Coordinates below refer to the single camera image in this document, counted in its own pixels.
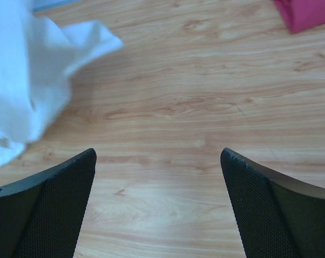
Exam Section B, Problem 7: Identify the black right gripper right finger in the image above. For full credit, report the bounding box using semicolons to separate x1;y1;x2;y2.
220;148;325;257

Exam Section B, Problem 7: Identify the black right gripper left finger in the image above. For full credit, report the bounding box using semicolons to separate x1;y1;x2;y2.
0;148;97;258

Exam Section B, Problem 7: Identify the white t shirt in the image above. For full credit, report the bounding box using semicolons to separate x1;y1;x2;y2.
0;1;123;167

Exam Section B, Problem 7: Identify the folded magenta t shirt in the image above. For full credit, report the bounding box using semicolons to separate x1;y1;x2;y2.
273;0;325;34

